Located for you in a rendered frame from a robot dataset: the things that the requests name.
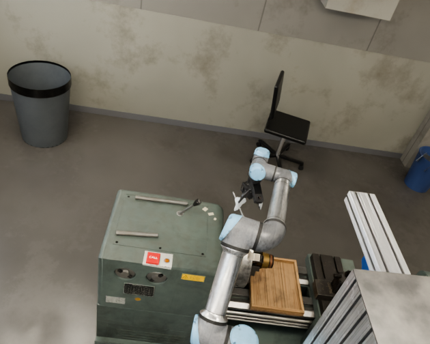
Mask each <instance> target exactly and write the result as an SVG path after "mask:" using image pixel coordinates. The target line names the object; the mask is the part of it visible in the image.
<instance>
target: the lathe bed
mask: <svg viewBox="0 0 430 344"><path fill-rule="evenodd" d="M298 275H299V279H300V288H301V292H302V300H303V305H304V314H303V316H302V317H301V316H295V315H286V314H278V313H269V312H263V311H252V310H250V298H249V283H247V284H246V286H245V287H234V289H233V293H232V295H231V299H230V302H229V306H228V309H227V312H226V316H227V319H231V320H237V321H248V322H254V323H260V324H270V325H276V326H287V327H293V328H304V329H308V328H309V327H310V325H311V324H312V323H313V321H314V319H315V314H314V309H313V301H312V297H311V289H310V285H309V278H308V274H307V271H306V268H305V267H300V266H298Z"/></svg>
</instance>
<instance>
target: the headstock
mask: <svg viewBox="0 0 430 344"><path fill-rule="evenodd" d="M136 195H139V196H145V197H155V198H161V199H172V200H177V201H187V202H188V205H177V204H171V203H161V202H155V201H144V200H138V199H135V196H136ZM193 203H194V200H189V199H180V198H176V197H167V196H162V195H154V194H149V193H144V192H136V191H131V190H119V191H118V192H117V196H116V198H115V202H114V205H113V209H112V212H111V216H110V218H109V223H108V226H107V228H106V233H105V235H104V239H103V242H102V246H101V249H100V253H99V256H98V304H99V305H103V306H114V307H119V308H126V309H136V310H142V311H153V312H159V313H170V314H176V315H186V316H192V317H194V316H195V315H197V314H198V315H199V313H200V310H202V309H204V308H205V306H206V304H207V299H208V297H209V294H210V290H211V288H212V283H213V281H214V277H215V274H216V271H217V268H218V264H219V261H220V258H221V255H222V252H223V248H222V246H221V242H222V240H219V237H220V235H221V233H222V230H223V226H224V212H223V209H222V207H221V206H220V205H218V204H215V203H207V202H201V204H200V205H197V206H193V207H192V208H190V209H189V210H187V211H185V212H184V214H183V216H178V215H177V212H178V211H183V210H185V209H186V208H187V207H189V206H190V205H192V204H193ZM204 207H206V208H207V209H208V210H206V211H204V210H202V209H203V208H204ZM212 212H213V213H214V215H211V216H209V214H208V213H212ZM214 218H216V220H214ZM117 230H118V231H138V232H148V233H158V237H157V238H151V237H141V236H130V235H116V231H117ZM145 250H146V251H152V252H157V253H166V254H172V255H173V261H172V267H171V270H169V269H164V268H157V267H152V266H145V265H143V258H144V254H145ZM156 272H159V273H156ZM161 273H162V274H161Z"/></svg>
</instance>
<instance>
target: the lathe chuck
mask: <svg viewBox="0 0 430 344"><path fill-rule="evenodd" d="M252 264H253V260H250V261H248V259H247V255H245V256H244V257H243V260H242V264H241V266H240V270H239V273H238V277H237V279H236V282H235V285H240V286H234V287H245V286H246V284H247V282H248V280H249V277H250V272H251V268H252Z"/></svg>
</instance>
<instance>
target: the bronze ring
mask: <svg viewBox="0 0 430 344"><path fill-rule="evenodd" d="M260 255H262V256H264V259H263V263H256V262H255V265H256V266H260V269H262V268H265V269H267V268H272V267H273V265H274V255H271V254H268V253H264V252H261V254H260Z"/></svg>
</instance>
